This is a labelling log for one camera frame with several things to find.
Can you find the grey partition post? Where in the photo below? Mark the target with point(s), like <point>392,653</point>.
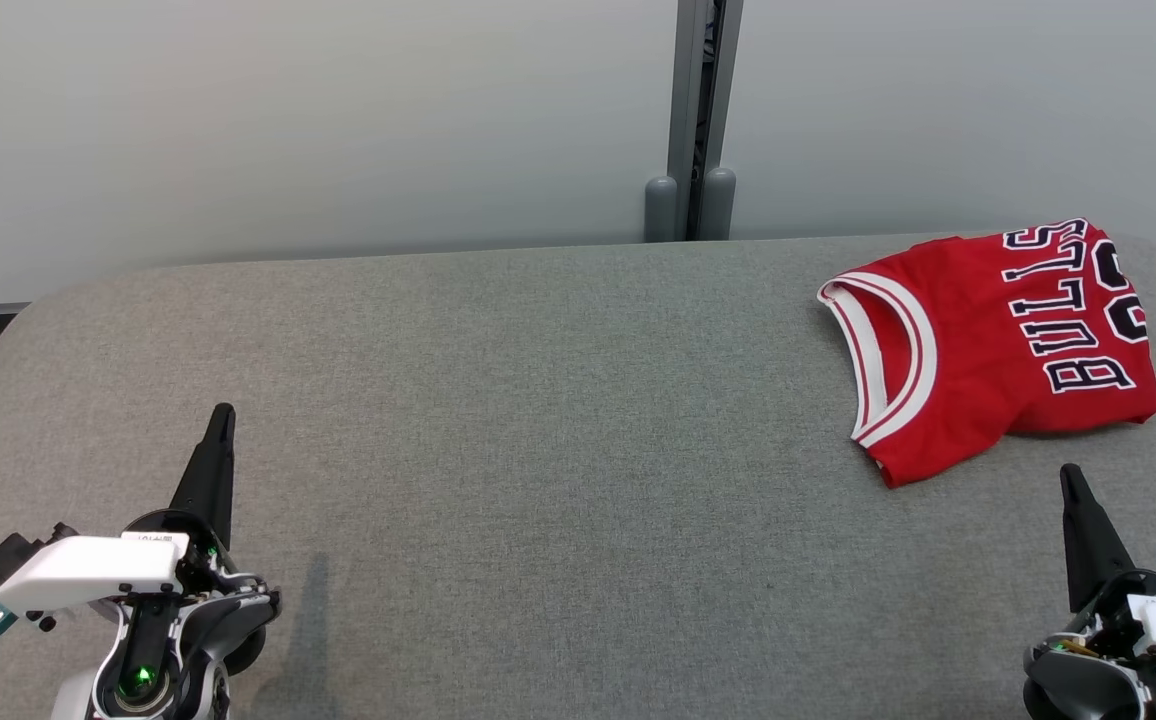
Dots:
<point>688,90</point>

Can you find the red Bulls basketball jersey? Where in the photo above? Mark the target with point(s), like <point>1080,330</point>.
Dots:
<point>958,400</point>

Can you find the grey rounded post foot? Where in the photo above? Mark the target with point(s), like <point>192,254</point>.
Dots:
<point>661,210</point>
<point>719,205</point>

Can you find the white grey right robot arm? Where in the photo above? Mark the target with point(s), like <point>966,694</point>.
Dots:
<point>1078,690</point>

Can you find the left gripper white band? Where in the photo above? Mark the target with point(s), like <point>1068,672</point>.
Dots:
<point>88,570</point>

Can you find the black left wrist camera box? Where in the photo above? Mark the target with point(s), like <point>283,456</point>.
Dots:
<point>3,560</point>

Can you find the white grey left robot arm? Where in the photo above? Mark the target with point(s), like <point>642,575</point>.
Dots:
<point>228,610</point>

